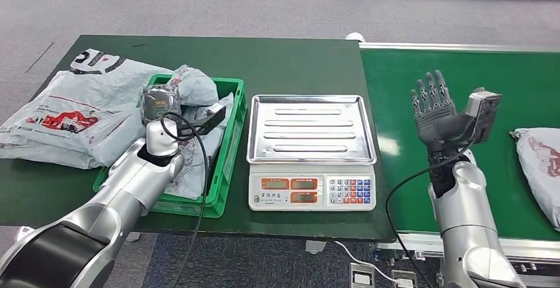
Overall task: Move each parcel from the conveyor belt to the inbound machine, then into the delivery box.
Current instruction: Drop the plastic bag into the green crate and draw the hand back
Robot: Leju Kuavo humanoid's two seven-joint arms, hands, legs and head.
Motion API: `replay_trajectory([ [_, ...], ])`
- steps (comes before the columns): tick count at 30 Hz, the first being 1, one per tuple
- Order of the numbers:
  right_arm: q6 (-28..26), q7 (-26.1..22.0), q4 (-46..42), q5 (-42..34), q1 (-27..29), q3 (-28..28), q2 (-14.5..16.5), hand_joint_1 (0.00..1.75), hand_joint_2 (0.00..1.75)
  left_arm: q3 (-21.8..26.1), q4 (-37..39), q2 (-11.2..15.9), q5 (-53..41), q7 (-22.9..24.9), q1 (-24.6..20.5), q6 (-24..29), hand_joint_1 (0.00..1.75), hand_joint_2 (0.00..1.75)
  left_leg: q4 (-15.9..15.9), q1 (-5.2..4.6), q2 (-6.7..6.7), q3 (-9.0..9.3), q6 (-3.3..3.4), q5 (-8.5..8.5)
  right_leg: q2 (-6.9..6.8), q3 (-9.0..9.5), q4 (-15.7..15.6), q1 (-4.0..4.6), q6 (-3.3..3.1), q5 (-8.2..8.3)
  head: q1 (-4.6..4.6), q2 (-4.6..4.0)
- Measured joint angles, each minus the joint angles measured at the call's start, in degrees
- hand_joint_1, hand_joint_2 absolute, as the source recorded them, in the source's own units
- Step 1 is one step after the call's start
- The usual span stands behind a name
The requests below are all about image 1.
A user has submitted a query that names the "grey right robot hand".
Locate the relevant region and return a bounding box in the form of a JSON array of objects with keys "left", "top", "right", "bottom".
[{"left": 409, "top": 70, "right": 472, "bottom": 161}]

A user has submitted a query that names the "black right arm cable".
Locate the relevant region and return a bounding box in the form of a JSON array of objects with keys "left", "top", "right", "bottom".
[{"left": 384, "top": 141, "right": 474, "bottom": 288}]

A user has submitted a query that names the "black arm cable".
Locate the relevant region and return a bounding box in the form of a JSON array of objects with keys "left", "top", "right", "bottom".
[
  {"left": 159, "top": 112, "right": 211, "bottom": 288},
  {"left": 384, "top": 141, "right": 474, "bottom": 288}
]

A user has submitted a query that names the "dark green table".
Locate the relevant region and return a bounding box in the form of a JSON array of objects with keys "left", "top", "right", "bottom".
[{"left": 0, "top": 35, "right": 398, "bottom": 241}]

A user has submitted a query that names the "white floor cable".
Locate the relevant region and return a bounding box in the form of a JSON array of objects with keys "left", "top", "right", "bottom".
[{"left": 332, "top": 240, "right": 415, "bottom": 288}]

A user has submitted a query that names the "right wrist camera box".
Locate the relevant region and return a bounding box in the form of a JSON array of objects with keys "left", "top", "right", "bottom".
[{"left": 464, "top": 87, "right": 503, "bottom": 143}]

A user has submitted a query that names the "large white red-print mailer bag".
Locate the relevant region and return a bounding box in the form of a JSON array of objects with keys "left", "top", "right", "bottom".
[{"left": 0, "top": 48, "right": 177, "bottom": 170}]

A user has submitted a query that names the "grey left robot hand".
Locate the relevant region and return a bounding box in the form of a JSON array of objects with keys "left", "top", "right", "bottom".
[{"left": 139, "top": 83, "right": 181, "bottom": 126}]

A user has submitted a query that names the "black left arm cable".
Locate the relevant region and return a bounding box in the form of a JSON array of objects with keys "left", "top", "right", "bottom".
[{"left": 159, "top": 112, "right": 211, "bottom": 288}]

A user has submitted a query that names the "white scale with steel tray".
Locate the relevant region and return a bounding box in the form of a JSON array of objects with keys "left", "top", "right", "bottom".
[{"left": 246, "top": 94, "right": 378, "bottom": 212}]

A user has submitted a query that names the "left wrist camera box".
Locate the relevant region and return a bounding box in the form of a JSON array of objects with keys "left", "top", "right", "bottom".
[{"left": 176, "top": 103, "right": 228, "bottom": 141}]

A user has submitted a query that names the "green conveyor belt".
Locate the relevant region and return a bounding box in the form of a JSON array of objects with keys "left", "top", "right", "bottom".
[{"left": 357, "top": 43, "right": 560, "bottom": 278}]

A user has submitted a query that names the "green plastic bin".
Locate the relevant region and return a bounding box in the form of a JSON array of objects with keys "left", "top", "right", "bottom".
[{"left": 92, "top": 73, "right": 248, "bottom": 219}]

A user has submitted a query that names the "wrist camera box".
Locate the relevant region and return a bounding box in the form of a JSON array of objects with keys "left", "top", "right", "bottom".
[
  {"left": 464, "top": 87, "right": 503, "bottom": 143},
  {"left": 176, "top": 103, "right": 228, "bottom": 141}
]

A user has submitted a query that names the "chrome round table base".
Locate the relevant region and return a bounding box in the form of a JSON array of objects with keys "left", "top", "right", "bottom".
[{"left": 15, "top": 226, "right": 34, "bottom": 243}]

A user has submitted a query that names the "white table foot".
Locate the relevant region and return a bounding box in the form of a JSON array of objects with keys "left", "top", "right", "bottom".
[{"left": 304, "top": 240, "right": 328, "bottom": 256}]

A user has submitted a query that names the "grey floor socket box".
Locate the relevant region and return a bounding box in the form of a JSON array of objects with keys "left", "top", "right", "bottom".
[
  {"left": 349, "top": 263, "right": 376, "bottom": 288},
  {"left": 390, "top": 270, "right": 417, "bottom": 288}
]

